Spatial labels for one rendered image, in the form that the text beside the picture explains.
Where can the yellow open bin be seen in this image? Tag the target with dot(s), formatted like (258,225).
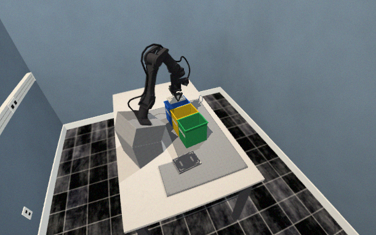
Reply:
(181,112)

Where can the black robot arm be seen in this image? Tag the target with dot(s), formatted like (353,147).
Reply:
(153,62)

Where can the blue bin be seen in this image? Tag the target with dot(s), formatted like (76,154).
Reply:
(169,107)

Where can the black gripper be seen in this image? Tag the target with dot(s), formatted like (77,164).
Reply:
(174,91)

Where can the white well plate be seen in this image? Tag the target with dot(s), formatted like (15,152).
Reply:
(172,99)

